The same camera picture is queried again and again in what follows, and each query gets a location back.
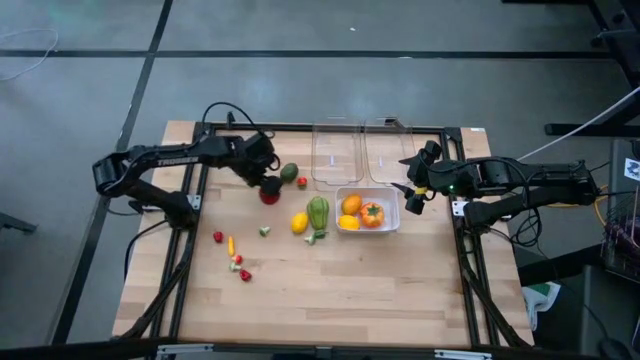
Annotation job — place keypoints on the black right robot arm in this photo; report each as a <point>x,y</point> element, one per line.
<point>525,175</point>

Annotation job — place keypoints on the black aluminium frame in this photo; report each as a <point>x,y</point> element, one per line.
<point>295,128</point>

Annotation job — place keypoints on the small green bell pepper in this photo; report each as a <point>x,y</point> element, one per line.
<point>320,233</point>

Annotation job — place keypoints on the small red strawberry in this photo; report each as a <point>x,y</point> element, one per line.
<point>302,182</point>

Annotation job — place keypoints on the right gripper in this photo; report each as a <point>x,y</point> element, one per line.
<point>437,180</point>

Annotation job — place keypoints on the yellow lemon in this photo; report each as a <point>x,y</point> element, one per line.
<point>299,223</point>
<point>349,223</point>

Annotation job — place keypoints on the clear container with produce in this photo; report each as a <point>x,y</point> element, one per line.
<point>387,197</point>

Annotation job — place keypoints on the black desk frame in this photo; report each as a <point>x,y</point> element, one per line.
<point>575,130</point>

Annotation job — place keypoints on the clear plastic bin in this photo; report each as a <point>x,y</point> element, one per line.
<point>337,165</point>
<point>387,165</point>

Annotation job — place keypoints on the light green chayote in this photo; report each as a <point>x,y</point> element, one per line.
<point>318,212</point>

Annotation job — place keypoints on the white paper label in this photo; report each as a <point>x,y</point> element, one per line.
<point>632,170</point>

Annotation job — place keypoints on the white and green bag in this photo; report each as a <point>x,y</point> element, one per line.
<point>537,300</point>

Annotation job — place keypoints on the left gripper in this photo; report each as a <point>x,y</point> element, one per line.
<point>271,185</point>

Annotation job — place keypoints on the black stand foot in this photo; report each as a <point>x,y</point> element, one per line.
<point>15,222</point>

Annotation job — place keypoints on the small red bell pepper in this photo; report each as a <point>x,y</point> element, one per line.
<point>245,275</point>
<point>218,237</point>

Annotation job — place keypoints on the orange tomato with green leaf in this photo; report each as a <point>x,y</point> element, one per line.
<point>372,216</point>

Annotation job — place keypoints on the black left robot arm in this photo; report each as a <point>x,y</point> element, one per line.
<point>175,161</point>

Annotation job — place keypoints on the small yellow corn cob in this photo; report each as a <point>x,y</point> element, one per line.
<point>231,246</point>

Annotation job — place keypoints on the silver mounting bracket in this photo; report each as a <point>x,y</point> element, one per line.
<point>195,202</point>
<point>185,349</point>
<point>462,355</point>
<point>459,208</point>

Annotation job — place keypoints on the red apple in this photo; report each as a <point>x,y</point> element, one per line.
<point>269,200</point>

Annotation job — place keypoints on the small red mushroom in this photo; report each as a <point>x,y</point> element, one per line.
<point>238,259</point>

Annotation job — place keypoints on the dark green avocado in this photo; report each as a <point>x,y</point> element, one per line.
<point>289,173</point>

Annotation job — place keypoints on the orange mango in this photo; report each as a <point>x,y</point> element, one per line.
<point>351,204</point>

